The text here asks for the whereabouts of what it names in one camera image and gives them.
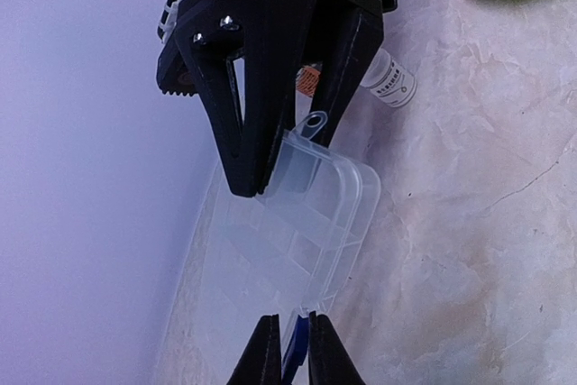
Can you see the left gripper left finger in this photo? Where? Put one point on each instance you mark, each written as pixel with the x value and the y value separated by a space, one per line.
pixel 260 362

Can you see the small white pill bottle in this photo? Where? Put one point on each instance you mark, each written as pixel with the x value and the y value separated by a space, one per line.
pixel 389 81

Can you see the clear plastic pill organizer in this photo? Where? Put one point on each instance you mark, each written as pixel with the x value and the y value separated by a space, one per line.
pixel 285 252

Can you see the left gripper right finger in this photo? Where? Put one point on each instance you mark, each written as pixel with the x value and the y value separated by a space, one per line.
pixel 328 361

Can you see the orange label pill bottle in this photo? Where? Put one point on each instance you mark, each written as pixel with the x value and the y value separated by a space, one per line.
pixel 307 79

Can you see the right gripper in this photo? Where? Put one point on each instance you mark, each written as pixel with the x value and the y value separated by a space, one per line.
pixel 243 57

